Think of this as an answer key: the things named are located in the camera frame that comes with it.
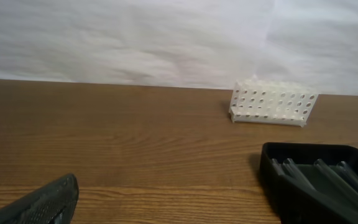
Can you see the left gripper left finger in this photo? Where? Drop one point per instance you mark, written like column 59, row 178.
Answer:
column 42, row 202

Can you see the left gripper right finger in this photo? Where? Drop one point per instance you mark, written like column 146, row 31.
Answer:
column 306, row 208

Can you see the black tray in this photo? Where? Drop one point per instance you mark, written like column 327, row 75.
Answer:
column 269, row 180

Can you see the white test tube rack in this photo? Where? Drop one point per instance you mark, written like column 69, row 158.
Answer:
column 269, row 105

